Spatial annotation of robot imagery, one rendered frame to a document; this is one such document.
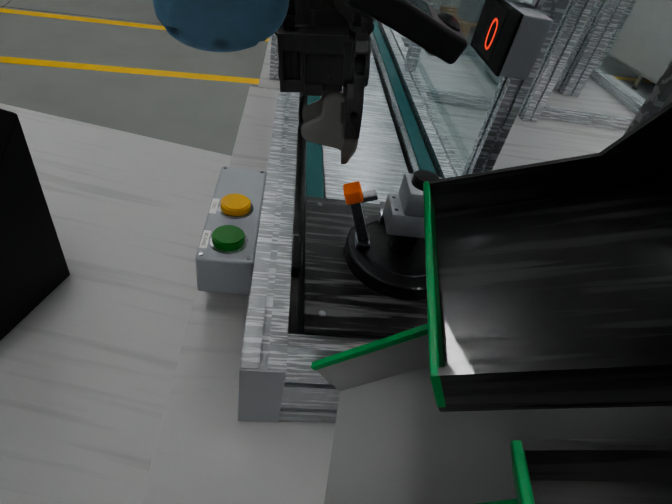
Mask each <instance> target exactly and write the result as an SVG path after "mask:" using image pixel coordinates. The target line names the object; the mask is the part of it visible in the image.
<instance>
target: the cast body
mask: <svg viewBox="0 0 672 504"><path fill-rule="evenodd" d="M437 179H442V178H441V177H438V176H437V175H436V174H435V173H433V172H430V171H427V170H418V171H416V172H414V174H412V173H405V174H404V176H403V180H402V183H401V186H400V189H399V194H393V193H388V195H387V198H386V202H385V205H384V209H383V217H384V222H385V227H386V233H387V234H388V235H396V236H406V237H416V238H425V227H424V197H423V182H425V181H431V180H437Z"/></svg>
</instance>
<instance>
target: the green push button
mask: <svg viewBox="0 0 672 504"><path fill-rule="evenodd" d="M212 243H213V245H214V246H215V247H216V248H218V249H220V250H224V251H234V250H237V249H239V248H241V247H242V246H243V245H244V243H245V233H244V231H243V230H242V229H240V228H239V227H237V226H233V225H223V226H220V227H218V228H216V229H215V230H214V231H213V233H212Z"/></svg>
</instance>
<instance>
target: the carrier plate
mask: <svg viewBox="0 0 672 504"><path fill-rule="evenodd" d="M361 205H362V210H363V215H364V218H367V217H370V216H374V215H378V214H379V210H380V208H384V205H385V204H376V203H367V202H364V203H361ZM353 225H354V219H353V215H352V211H351V207H350V205H347V204H346V201H345V200H339V199H330V198H321V197H312V196H306V198H305V205H304V246H303V295H302V334H306V335H321V336H336V337H351V338H366V339H382V338H385V337H388V336H391V335H394V334H397V333H400V332H403V331H406V330H409V329H412V328H415V327H418V326H421V325H424V324H427V323H428V318H427V299H424V300H401V299H396V298H392V297H388V296H385V295H383V294H380V293H378V292H376V291H374V290H372V289H371V288H369V287H367V286H366V285H364V284H363V283H362V282H361V281H359V280H358V279H357V278H356V277H355V275H354V274H353V273H352V272H351V270H350V269H349V267H348V265H347V263H346V260H345V255H344V249H345V244H346V240H347V236H348V233H349V231H350V229H351V228H352V226H353Z"/></svg>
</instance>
